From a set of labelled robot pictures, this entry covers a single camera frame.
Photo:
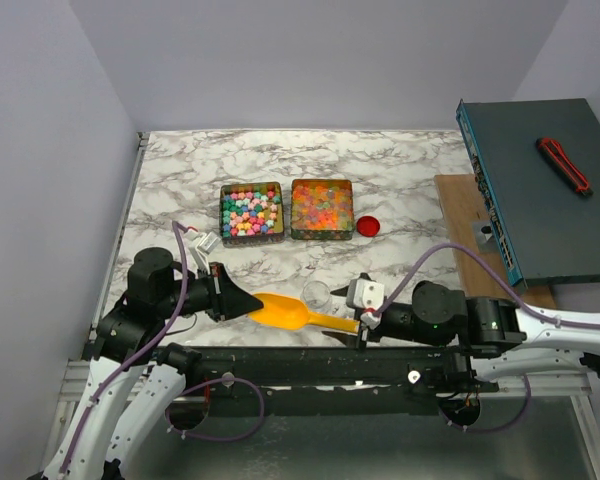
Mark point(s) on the small metal bracket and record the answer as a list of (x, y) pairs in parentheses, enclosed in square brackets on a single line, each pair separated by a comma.
[(484, 237)]

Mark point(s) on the red jar lid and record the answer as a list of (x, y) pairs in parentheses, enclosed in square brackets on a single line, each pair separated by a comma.
[(368, 226)]

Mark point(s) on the tin of gummy candies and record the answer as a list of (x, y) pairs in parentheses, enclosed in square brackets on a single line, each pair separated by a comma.
[(321, 209)]

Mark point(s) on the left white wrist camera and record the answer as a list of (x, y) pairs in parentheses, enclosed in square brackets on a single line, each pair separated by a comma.
[(201, 245)]

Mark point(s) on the tin of paper stars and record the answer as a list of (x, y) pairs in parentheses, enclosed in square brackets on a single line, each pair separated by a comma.
[(251, 214)]

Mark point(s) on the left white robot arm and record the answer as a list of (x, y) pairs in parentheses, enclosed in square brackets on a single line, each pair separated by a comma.
[(130, 381)]

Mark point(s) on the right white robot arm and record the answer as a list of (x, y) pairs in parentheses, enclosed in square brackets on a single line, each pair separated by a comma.
[(496, 337)]

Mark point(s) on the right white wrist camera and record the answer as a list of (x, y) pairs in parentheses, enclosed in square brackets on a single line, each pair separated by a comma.
[(365, 294)]

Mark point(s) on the clear glass jar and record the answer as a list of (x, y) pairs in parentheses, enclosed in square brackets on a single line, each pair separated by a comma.
[(316, 296)]

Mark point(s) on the black mounting rail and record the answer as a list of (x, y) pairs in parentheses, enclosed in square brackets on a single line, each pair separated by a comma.
[(321, 381)]

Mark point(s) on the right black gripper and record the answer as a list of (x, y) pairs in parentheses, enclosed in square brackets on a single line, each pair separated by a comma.
[(361, 321)]

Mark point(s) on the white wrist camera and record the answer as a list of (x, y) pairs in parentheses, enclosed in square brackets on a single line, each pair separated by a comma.
[(365, 294), (201, 245)]

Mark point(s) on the red black utility knife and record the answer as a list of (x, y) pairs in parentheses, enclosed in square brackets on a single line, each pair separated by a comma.
[(555, 155)]

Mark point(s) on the yellow plastic scoop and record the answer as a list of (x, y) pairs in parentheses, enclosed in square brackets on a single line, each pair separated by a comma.
[(289, 313)]

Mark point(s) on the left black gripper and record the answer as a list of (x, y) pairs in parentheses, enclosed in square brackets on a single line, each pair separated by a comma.
[(227, 299)]

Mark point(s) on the wooden board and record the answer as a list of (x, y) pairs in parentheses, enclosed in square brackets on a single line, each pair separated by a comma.
[(461, 205)]

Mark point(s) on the dark grey metal box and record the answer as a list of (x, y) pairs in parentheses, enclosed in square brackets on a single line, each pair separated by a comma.
[(546, 234)]

